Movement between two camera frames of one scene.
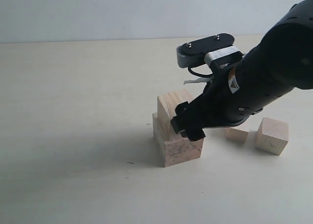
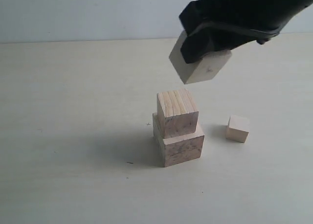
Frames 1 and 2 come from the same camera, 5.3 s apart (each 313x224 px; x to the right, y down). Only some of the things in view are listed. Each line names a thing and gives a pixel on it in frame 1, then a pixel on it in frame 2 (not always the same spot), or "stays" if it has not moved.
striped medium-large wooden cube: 167,103 stays
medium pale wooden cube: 272,135 -> 203,69
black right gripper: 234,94 -> 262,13
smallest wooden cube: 237,134 stays
